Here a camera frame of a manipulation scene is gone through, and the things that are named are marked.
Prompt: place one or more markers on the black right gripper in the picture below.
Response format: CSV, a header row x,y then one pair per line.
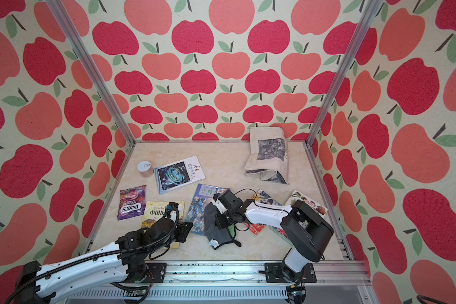
x,y
221,223

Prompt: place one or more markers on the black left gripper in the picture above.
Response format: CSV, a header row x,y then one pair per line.
x,y
183,230

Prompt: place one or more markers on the grey green microfibre cloth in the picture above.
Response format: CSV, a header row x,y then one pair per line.
x,y
217,237

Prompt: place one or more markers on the blue robot sunflower magazine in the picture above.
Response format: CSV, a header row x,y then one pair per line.
x,y
203,196

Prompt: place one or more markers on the white book with blue vortex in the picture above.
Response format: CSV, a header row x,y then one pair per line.
x,y
178,174

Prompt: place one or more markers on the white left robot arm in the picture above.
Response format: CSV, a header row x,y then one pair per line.
x,y
50,283

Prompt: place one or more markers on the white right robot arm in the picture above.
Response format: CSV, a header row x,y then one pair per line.
x,y
307,231

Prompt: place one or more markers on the red black manga book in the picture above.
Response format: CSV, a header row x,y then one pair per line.
x,y
264,212

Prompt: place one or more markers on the yellow Chinese history picture book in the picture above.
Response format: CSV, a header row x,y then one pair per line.
x,y
155,210

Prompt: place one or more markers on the red green cover book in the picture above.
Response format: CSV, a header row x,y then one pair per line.
x,y
296,195

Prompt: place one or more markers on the purple candy bag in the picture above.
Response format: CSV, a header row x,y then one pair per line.
x,y
132,202

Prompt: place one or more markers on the cream printed canvas bag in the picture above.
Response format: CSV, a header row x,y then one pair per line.
x,y
268,155

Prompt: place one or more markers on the clear tape roll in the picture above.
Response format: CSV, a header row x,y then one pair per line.
x,y
145,169

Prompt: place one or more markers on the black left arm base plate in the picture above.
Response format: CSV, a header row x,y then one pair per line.
x,y
155,272

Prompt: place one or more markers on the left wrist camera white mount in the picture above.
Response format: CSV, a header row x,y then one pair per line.
x,y
172,211

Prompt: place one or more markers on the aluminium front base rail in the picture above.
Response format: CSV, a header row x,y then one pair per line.
x,y
334,281

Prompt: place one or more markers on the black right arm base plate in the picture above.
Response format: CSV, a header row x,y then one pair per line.
x,y
281,273

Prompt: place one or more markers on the left rear aluminium corner post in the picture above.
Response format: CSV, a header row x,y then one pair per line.
x,y
66,24

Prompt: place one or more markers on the aluminium corner post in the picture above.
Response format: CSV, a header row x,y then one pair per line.
x,y
368,15
66,24

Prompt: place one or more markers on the right rear aluminium corner post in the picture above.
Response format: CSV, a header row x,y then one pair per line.
x,y
368,15

